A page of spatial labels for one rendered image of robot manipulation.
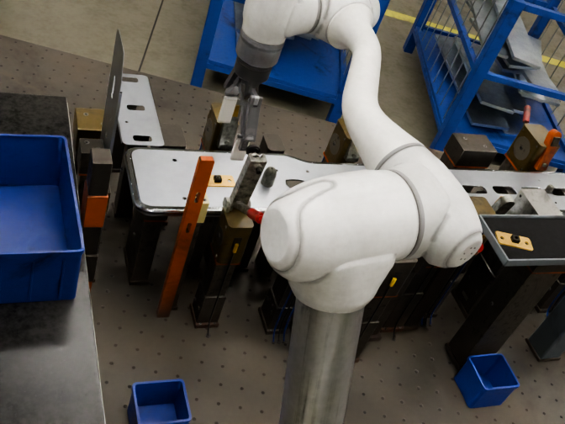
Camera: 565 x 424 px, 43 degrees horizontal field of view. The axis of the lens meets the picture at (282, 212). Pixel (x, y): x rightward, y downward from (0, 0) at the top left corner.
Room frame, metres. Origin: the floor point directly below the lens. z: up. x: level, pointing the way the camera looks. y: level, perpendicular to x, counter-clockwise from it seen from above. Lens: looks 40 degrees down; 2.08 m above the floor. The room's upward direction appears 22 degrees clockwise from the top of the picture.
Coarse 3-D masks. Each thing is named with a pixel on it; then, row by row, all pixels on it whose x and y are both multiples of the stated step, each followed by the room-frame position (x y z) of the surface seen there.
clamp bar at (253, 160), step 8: (248, 152) 1.16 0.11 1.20; (256, 152) 1.17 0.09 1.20; (248, 160) 1.14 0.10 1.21; (256, 160) 1.14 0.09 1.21; (264, 160) 1.15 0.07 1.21; (248, 168) 1.13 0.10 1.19; (256, 168) 1.13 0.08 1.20; (240, 176) 1.15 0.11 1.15; (248, 176) 1.14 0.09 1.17; (256, 176) 1.15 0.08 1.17; (240, 184) 1.14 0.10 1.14; (248, 184) 1.15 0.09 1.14; (232, 192) 1.16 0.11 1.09; (240, 192) 1.14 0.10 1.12; (248, 192) 1.15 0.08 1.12; (232, 200) 1.15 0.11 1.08; (240, 200) 1.15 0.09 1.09; (248, 200) 1.16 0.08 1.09; (232, 208) 1.15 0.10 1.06
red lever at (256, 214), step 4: (236, 204) 1.15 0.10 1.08; (240, 204) 1.14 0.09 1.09; (244, 204) 1.14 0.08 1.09; (236, 208) 1.14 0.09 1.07; (240, 208) 1.13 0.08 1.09; (244, 208) 1.12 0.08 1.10; (248, 208) 1.11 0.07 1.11; (252, 208) 1.10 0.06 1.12; (244, 212) 1.11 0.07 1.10; (248, 212) 1.09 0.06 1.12; (252, 212) 1.08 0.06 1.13; (256, 212) 1.07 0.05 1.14; (260, 212) 1.07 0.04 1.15; (248, 216) 1.09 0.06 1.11; (252, 216) 1.07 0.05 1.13; (256, 216) 1.06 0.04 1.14; (260, 216) 1.06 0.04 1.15; (256, 220) 1.06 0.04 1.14; (260, 220) 1.06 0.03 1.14
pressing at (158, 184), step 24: (144, 168) 1.23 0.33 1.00; (168, 168) 1.26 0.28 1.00; (192, 168) 1.30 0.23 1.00; (216, 168) 1.33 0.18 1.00; (240, 168) 1.36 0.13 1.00; (264, 168) 1.40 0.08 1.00; (288, 168) 1.44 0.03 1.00; (312, 168) 1.47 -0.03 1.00; (336, 168) 1.51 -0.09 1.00; (360, 168) 1.55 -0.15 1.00; (456, 168) 1.73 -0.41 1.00; (144, 192) 1.16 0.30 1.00; (168, 192) 1.19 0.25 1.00; (216, 192) 1.25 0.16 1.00; (264, 192) 1.31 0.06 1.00; (216, 216) 1.19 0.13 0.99
